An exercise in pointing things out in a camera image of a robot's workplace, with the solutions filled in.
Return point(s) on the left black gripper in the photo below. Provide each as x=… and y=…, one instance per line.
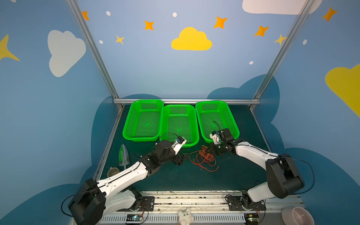
x=178, y=159

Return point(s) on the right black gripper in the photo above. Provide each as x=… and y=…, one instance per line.
x=215, y=147

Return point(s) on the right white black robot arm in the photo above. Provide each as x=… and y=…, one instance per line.
x=282, y=175

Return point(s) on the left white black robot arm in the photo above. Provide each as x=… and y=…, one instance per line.
x=94, y=199

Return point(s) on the right green plastic basket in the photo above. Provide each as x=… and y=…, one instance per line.
x=215, y=116

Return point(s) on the green plastic basket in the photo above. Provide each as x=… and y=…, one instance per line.
x=143, y=120
x=215, y=116
x=180, y=121

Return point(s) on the middle green plastic basket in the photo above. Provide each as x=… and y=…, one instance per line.
x=180, y=121

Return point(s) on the left green plastic basket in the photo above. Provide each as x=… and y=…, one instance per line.
x=143, y=120

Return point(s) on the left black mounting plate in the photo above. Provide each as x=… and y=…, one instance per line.
x=134, y=205

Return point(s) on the black mounting plate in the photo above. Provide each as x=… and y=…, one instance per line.
x=240, y=203
x=134, y=205

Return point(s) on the green garden trowel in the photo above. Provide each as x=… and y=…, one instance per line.
x=123, y=157

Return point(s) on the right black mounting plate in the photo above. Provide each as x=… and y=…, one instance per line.
x=240, y=203

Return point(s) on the white plush toy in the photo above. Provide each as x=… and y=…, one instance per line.
x=185, y=217

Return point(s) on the small beige cup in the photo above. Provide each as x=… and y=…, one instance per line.
x=112, y=171

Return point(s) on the right green circuit board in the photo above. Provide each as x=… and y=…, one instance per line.
x=252, y=219

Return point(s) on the green circuit board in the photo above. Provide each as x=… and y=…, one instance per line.
x=134, y=218
x=252, y=219

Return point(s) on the left green circuit board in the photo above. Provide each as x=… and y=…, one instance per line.
x=134, y=218

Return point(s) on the pink bowl right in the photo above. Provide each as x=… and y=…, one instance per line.
x=296, y=216

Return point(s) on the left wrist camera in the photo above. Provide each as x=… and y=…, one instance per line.
x=178, y=144

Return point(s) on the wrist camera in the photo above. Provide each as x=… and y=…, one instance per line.
x=178, y=144
x=216, y=137

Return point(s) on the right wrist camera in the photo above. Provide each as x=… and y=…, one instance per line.
x=216, y=137

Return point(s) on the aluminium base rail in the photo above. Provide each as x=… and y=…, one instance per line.
x=207, y=207

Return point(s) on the aluminium frame back bar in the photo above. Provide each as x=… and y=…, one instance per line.
x=192, y=101

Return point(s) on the aluminium frame right post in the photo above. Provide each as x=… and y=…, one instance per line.
x=296, y=27

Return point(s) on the aluminium frame post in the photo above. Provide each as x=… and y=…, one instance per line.
x=76, y=11
x=296, y=27

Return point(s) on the aluminium frame left post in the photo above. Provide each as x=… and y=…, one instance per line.
x=76, y=11

